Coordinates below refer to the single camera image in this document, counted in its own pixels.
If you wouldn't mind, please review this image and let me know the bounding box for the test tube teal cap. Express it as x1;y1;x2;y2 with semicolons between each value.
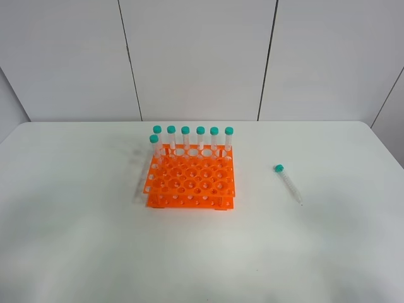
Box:
273;164;303;206

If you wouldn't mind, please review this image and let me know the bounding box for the row tube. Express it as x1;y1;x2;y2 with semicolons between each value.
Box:
153;125;163;151
167;125;176;150
210;126;219;152
196;126;205;151
225;127;234;152
181;126;190;150

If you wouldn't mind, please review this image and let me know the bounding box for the orange plastic test tube rack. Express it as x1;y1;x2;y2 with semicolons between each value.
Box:
143;144;235;210

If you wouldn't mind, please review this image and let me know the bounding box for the back row tube rightmost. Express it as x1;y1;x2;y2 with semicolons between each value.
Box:
225;127;234;152

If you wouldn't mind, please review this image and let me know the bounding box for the front-left racked tube teal cap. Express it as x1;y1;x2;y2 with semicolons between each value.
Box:
150;134;162;163

